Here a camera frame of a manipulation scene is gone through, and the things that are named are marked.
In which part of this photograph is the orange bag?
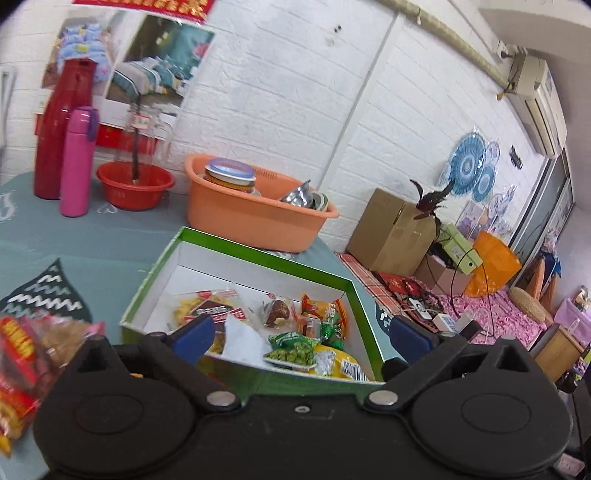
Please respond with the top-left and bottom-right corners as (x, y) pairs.
(464, 231), (522, 298)

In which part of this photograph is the white power strip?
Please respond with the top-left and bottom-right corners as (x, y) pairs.
(406, 300), (437, 321)

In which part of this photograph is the large yellow snack packet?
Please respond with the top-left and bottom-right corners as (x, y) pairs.
(314, 344), (372, 382)

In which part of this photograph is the jar with blue lid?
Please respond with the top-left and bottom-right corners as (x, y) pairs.
(203, 158), (257, 197)

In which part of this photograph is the dark long spoon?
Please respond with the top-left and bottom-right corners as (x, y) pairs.
(130, 95), (142, 185)

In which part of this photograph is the red thermos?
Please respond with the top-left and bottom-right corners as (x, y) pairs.
(33, 59), (99, 200)

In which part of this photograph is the clear brown label cookie packet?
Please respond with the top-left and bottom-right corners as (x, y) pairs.
(171, 288), (245, 356)

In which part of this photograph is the orange basin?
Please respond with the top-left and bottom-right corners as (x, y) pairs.
(185, 154), (340, 254)

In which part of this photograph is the purple leaf plant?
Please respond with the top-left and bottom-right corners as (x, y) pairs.
(409, 179), (451, 222)

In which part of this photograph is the clear red date packet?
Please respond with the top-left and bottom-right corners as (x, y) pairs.
(261, 295), (300, 329)

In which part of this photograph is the white air conditioner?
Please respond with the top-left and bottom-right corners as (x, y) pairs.
(505, 53), (568, 160)

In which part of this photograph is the wall poster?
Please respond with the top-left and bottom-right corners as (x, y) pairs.
(41, 0), (218, 153)

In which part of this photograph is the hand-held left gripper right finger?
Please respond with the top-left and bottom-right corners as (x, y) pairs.
(365, 316), (541, 409)

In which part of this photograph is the small open cardboard box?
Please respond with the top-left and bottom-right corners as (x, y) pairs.
(413, 254), (472, 296)

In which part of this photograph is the green cardboard box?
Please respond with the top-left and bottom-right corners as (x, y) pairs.
(120, 226), (386, 384)

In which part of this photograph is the sliding glass door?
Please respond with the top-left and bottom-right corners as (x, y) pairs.
(508, 148), (575, 287)

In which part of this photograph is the pink floral blanket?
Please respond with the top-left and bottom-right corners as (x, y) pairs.
(402, 286), (550, 344)

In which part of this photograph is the wooden cabinet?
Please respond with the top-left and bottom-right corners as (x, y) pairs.
(531, 323), (591, 384)

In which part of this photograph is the clear brown bread packet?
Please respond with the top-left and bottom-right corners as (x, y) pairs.
(28, 316), (106, 374)

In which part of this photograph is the beige wrapped pipe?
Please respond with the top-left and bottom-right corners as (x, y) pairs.
(379, 0), (513, 88)

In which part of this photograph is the light green box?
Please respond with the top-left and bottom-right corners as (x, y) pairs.
(436, 223), (483, 275)

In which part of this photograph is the round woven cushion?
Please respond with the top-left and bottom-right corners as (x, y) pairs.
(508, 286), (555, 324)

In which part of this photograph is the orange red snack packet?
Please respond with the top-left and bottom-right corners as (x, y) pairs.
(299, 292), (349, 342)

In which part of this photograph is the brown cardboard box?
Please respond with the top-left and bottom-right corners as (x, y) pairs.
(346, 188), (444, 276)

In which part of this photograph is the plaid cloth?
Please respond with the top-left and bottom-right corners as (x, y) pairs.
(339, 251), (416, 319)

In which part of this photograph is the large blue round wall decoration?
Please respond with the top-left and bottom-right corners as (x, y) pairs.
(450, 131), (486, 197)

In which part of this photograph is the metal bowl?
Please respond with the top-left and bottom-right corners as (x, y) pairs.
(279, 180), (331, 213)

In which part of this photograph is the pink bottle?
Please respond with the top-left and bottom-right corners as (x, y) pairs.
(59, 106), (99, 217)

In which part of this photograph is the white snack packet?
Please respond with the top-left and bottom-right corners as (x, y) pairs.
(223, 314), (273, 370)

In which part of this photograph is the glass pitcher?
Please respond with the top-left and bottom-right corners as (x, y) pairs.
(113, 104), (174, 169)

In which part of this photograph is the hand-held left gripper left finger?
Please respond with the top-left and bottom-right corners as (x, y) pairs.
(69, 314), (241, 411)

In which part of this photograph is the green pea packet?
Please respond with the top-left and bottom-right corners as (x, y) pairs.
(320, 322), (347, 352)
(263, 331), (318, 372)

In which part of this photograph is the red basin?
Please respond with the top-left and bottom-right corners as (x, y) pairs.
(96, 161), (176, 210)

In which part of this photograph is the purple storage box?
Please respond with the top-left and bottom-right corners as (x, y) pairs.
(554, 295), (591, 342)

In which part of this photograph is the red printed packet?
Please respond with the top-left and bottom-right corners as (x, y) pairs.
(376, 272), (430, 301)

